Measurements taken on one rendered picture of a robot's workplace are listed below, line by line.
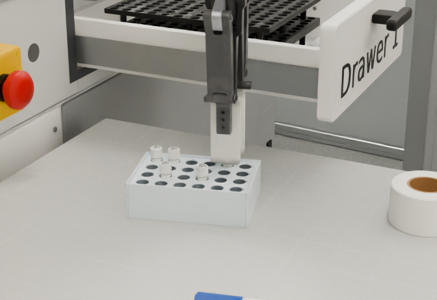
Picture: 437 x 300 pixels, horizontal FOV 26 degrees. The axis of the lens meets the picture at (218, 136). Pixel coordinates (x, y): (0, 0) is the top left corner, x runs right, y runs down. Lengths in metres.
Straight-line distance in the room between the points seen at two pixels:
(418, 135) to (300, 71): 1.15
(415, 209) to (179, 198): 0.23
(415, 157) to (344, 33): 1.20
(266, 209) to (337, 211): 0.07
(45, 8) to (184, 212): 0.32
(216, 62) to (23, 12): 0.28
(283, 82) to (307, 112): 2.10
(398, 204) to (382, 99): 2.11
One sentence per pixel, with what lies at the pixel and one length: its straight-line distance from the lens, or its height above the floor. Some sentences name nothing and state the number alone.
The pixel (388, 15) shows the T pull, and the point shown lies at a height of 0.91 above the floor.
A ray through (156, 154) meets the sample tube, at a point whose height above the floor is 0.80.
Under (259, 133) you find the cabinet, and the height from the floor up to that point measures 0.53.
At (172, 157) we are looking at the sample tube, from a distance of 0.99.
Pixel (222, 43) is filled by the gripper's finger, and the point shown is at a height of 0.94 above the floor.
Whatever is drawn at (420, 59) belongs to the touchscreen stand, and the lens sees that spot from 2.15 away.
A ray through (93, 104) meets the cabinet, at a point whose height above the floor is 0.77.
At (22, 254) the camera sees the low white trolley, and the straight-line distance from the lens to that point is 0.91.
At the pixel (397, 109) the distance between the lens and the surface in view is 3.03.
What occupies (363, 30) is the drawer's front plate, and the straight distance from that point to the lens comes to 1.11.
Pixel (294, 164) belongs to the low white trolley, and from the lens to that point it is 1.08.
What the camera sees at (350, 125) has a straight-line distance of 3.11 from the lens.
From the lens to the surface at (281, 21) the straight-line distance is 1.13.
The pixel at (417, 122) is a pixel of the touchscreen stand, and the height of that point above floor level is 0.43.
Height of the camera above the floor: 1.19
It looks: 22 degrees down
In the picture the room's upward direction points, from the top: straight up
